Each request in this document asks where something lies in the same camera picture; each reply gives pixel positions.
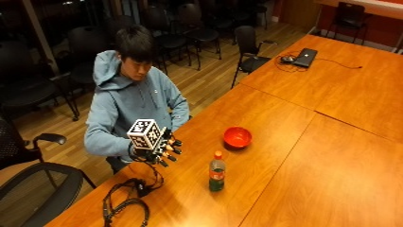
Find white marker cube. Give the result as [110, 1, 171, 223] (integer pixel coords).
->
[126, 118, 167, 151]

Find green plastic bottle orange cap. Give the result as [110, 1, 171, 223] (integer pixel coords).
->
[207, 150, 226, 193]

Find red bowl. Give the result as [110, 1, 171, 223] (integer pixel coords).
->
[222, 126, 253, 149]

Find person in blue hoodie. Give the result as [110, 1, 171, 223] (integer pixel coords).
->
[82, 24, 191, 174]

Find black mesh office chair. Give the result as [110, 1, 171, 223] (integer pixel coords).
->
[0, 162, 98, 227]
[0, 115, 68, 171]

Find black chair with armrests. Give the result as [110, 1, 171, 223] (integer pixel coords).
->
[229, 25, 279, 90]

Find row of black chairs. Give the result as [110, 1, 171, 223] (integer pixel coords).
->
[0, 0, 271, 123]

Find black laptop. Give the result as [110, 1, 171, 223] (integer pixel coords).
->
[291, 47, 320, 69]

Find black armless chair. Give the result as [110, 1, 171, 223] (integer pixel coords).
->
[326, 1, 370, 44]

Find white counter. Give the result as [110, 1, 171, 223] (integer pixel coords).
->
[314, 0, 403, 21]

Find black glove cable bundle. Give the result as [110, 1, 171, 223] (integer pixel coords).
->
[102, 160, 165, 227]

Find thin black laptop cable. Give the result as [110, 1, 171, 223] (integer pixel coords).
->
[273, 51, 364, 74]

